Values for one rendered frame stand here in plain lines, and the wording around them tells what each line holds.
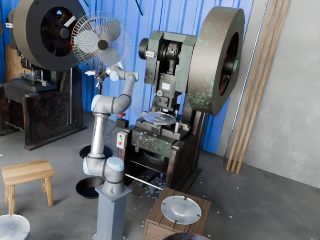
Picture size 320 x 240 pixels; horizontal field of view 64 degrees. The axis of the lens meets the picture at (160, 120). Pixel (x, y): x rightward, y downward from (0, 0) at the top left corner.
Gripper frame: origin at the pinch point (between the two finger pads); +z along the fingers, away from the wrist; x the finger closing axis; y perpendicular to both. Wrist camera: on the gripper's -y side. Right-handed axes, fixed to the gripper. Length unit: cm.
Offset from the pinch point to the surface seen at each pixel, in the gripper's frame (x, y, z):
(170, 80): 31, -1, -62
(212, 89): 28, 40, -97
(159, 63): 15, -6, -59
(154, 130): 59, 21, -33
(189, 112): 73, -7, -61
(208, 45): 4, 27, -105
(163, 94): 39, 2, -51
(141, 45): 0, -20, -49
